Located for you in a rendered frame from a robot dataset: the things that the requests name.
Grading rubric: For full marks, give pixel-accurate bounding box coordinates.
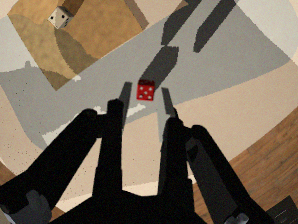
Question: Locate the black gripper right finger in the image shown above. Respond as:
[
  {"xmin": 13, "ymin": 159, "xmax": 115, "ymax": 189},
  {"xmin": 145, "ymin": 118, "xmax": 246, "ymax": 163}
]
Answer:
[{"xmin": 157, "ymin": 87, "xmax": 275, "ymax": 224}]

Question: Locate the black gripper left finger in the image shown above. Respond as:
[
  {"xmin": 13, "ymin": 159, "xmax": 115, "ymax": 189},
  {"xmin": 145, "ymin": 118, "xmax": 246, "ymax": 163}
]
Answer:
[{"xmin": 0, "ymin": 81, "xmax": 132, "ymax": 224}]

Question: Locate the red die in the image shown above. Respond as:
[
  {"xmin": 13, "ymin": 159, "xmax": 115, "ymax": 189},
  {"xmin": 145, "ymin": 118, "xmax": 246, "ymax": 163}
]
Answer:
[{"xmin": 137, "ymin": 79, "xmax": 155, "ymax": 101}]

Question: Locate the brown textured mat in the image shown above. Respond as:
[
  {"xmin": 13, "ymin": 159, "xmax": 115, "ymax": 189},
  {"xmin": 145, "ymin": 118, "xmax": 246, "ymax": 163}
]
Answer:
[{"xmin": 7, "ymin": 0, "xmax": 143, "ymax": 91}]

